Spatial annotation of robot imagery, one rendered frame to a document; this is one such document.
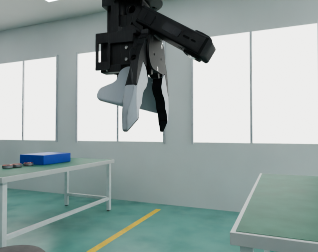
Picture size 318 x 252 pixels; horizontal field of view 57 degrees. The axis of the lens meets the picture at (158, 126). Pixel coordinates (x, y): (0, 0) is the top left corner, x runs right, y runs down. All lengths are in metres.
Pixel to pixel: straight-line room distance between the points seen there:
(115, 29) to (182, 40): 0.11
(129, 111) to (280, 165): 4.08
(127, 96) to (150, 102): 0.13
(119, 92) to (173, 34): 0.11
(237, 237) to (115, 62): 1.00
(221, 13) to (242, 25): 0.37
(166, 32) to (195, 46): 0.04
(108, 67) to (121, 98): 0.07
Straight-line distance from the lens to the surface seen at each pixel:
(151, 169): 4.81
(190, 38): 0.39
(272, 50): 4.50
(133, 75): 0.36
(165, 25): 0.41
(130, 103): 0.35
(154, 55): 0.41
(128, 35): 0.41
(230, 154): 4.42
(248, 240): 1.28
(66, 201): 4.93
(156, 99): 0.46
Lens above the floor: 1.15
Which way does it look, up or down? 1 degrees up
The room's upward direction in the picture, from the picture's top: straight up
